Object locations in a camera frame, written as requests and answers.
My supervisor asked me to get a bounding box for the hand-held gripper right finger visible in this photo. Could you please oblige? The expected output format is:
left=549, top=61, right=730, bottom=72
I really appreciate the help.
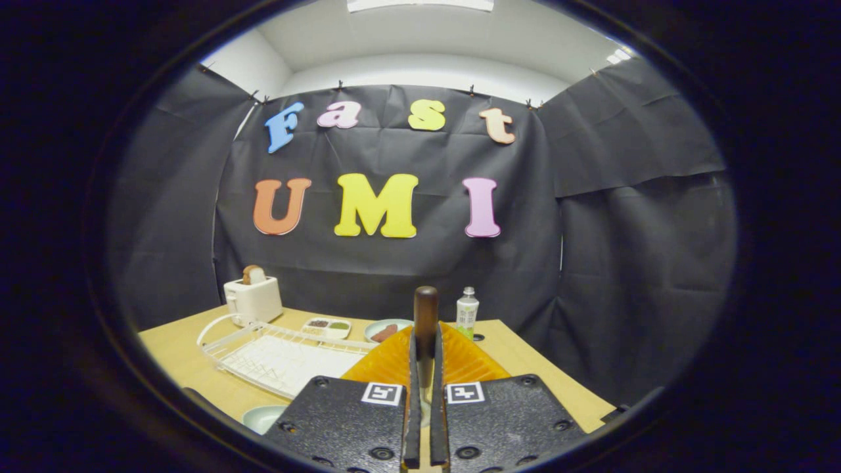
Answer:
left=430, top=322, right=585, bottom=470

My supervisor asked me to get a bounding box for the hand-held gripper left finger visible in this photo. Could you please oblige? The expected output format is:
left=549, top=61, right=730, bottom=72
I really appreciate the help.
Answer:
left=263, top=327, right=421, bottom=470

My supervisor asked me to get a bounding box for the brown-handled spoon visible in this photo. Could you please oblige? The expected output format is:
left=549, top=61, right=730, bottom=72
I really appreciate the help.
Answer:
left=413, top=286, right=440, bottom=421

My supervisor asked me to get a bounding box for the white wire dish rack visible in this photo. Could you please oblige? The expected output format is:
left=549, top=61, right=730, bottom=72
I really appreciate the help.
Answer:
left=197, top=313, right=378, bottom=400

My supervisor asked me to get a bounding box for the pale green meat plate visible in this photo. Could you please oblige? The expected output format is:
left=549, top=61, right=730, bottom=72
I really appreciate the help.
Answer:
left=364, top=319, right=415, bottom=344

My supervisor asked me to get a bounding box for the white divided seed dish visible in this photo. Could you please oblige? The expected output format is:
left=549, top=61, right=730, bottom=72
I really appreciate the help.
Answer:
left=302, top=317, right=352, bottom=340

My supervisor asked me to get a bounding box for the white green bottle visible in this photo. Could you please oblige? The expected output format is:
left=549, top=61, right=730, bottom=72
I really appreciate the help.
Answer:
left=456, top=286, right=480, bottom=340

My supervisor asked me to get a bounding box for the white drain tray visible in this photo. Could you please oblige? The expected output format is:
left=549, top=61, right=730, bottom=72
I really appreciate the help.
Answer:
left=220, top=335, right=365, bottom=398

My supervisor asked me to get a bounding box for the black backdrop cloth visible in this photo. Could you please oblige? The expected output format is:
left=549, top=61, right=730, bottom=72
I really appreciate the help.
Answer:
left=108, top=58, right=737, bottom=408

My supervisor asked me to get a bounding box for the white toaster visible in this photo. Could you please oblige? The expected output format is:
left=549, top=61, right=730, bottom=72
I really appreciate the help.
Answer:
left=223, top=276, right=284, bottom=325

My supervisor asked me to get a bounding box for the long ceiling light panel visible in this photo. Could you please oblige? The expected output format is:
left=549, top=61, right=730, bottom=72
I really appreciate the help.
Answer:
left=347, top=0, right=495, bottom=12

